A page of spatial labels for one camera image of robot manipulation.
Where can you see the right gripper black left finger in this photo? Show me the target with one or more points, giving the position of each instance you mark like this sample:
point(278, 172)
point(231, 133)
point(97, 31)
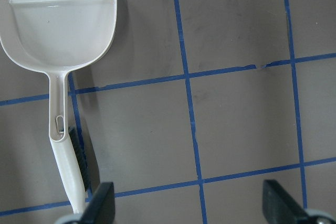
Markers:
point(101, 209)

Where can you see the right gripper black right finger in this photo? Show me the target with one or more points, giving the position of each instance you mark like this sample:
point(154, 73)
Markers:
point(280, 207)

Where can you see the white plastic dustpan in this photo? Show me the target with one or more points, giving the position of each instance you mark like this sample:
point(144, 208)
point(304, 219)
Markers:
point(56, 37)

